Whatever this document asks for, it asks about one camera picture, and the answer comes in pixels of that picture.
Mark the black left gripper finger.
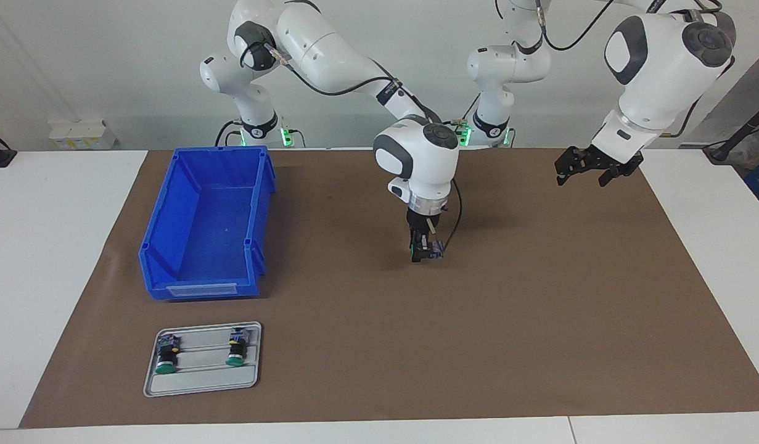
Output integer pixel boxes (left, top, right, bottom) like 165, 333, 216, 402
598, 157, 644, 187
555, 147, 596, 187

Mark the brown table mat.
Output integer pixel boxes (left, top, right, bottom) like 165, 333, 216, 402
18, 147, 759, 429

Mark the black stand pole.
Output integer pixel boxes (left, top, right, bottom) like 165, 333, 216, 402
705, 99, 759, 165

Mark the blue plastic storage bin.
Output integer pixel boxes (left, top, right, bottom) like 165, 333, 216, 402
137, 146, 276, 302

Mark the grey metal tray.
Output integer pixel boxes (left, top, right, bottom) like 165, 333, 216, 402
143, 321, 263, 398

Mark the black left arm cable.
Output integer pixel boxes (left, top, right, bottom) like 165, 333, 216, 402
495, 0, 736, 139

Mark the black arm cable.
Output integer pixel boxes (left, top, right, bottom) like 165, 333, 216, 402
495, 0, 736, 139
240, 40, 464, 255

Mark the black base cable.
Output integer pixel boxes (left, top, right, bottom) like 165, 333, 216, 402
462, 91, 482, 133
215, 119, 244, 147

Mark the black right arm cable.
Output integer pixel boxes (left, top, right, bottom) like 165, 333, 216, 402
240, 40, 464, 255

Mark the white wall socket box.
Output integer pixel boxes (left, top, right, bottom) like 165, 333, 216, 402
48, 119, 116, 150

